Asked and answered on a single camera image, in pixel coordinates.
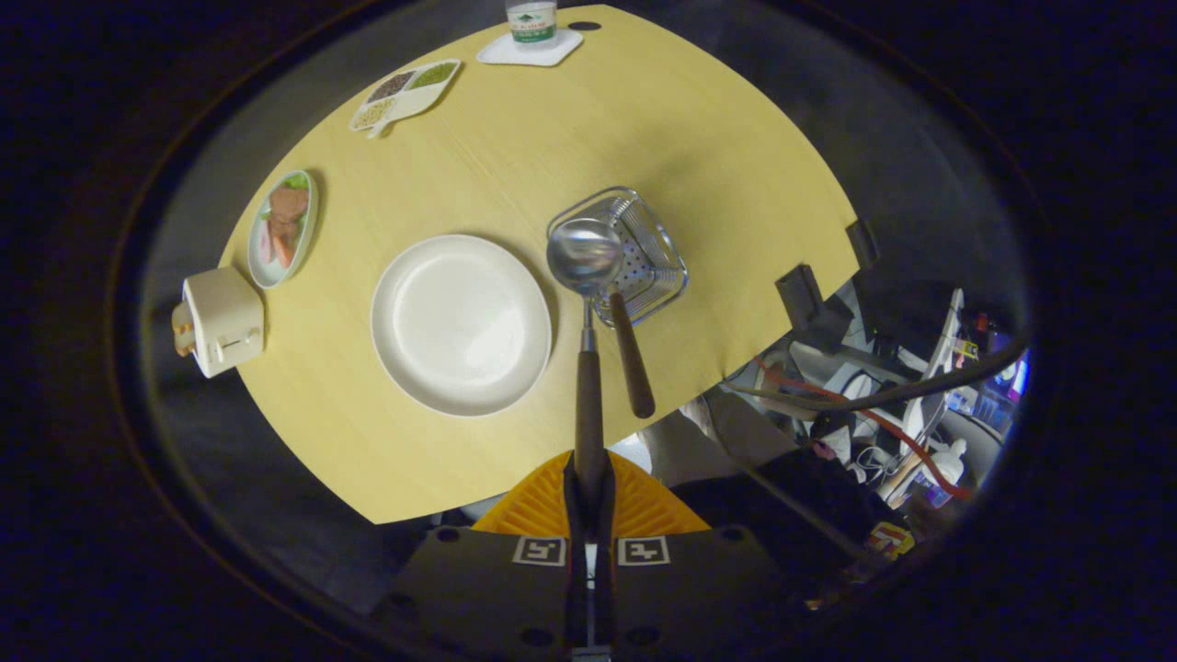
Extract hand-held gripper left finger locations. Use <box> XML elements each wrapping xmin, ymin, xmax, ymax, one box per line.
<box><xmin>372</xmin><ymin>451</ymin><xmax>589</xmax><ymax>656</ymax></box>

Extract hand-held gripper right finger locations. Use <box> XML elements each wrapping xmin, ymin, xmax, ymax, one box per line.
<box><xmin>588</xmin><ymin>451</ymin><xmax>810</xmax><ymax>656</ymax></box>

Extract wooden handled metal fork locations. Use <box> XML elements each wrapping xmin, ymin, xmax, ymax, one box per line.
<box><xmin>598</xmin><ymin>276</ymin><xmax>657</xmax><ymax>419</ymax></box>

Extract wooden handled metal spoon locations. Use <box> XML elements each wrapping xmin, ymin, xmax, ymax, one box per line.
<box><xmin>546</xmin><ymin>218</ymin><xmax>624</xmax><ymax>516</ymax></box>

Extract large white round plate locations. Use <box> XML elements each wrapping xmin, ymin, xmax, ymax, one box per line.
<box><xmin>371</xmin><ymin>234</ymin><xmax>554</xmax><ymax>418</ymax></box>

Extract black table clamp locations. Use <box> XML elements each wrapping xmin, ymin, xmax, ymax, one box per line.
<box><xmin>846</xmin><ymin>219</ymin><xmax>880</xmax><ymax>270</ymax></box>
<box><xmin>775</xmin><ymin>264</ymin><xmax>828</xmax><ymax>325</ymax></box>

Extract pale green oval plate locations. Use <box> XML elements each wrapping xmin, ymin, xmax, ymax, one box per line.
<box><xmin>247</xmin><ymin>169</ymin><xmax>319</xmax><ymax>291</ymax></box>

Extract white toaster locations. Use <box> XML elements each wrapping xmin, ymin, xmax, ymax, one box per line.
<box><xmin>179</xmin><ymin>267</ymin><xmax>266</xmax><ymax>380</ymax></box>

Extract sliced meat and vegetables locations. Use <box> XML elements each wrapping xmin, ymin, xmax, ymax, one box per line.
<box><xmin>259</xmin><ymin>175</ymin><xmax>312</xmax><ymax>269</ymax></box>

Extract white divided grain dish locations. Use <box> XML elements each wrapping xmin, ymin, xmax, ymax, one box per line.
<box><xmin>349</xmin><ymin>58</ymin><xmax>462</xmax><ymax>140</ymax></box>

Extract white square coaster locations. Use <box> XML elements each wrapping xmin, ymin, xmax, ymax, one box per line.
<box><xmin>475</xmin><ymin>28</ymin><xmax>585</xmax><ymax>68</ymax></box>

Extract clear plastic water bottle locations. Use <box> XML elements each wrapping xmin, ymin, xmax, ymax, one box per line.
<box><xmin>505</xmin><ymin>0</ymin><xmax>559</xmax><ymax>49</ymax></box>

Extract metal wire cutlery basket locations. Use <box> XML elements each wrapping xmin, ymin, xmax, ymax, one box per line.
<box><xmin>547</xmin><ymin>187</ymin><xmax>689</xmax><ymax>328</ymax></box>

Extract thick black cable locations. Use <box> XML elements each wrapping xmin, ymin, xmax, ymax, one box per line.
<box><xmin>726</xmin><ymin>322</ymin><xmax>1031</xmax><ymax>413</ymax></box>

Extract red cable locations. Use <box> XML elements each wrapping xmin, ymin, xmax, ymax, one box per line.
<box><xmin>759</xmin><ymin>363</ymin><xmax>972</xmax><ymax>502</ymax></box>

